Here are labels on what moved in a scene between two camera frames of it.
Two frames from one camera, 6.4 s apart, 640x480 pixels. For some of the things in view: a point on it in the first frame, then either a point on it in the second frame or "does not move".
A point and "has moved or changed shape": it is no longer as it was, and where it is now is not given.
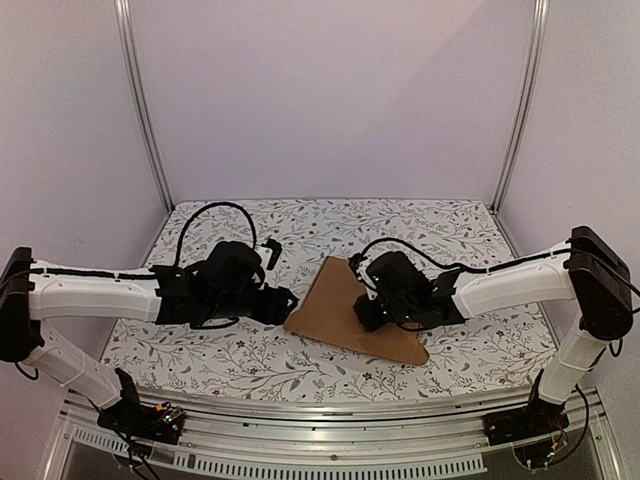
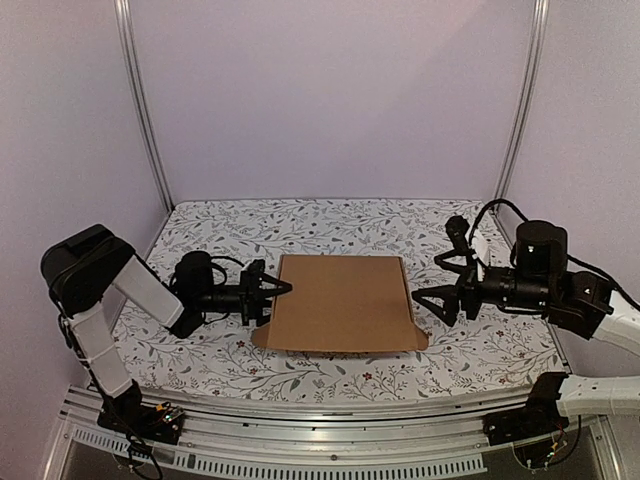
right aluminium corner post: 537,68 does not move
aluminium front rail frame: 349,442 does not move
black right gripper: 367,314 → 468,288
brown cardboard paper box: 324,313 has moved or changed shape
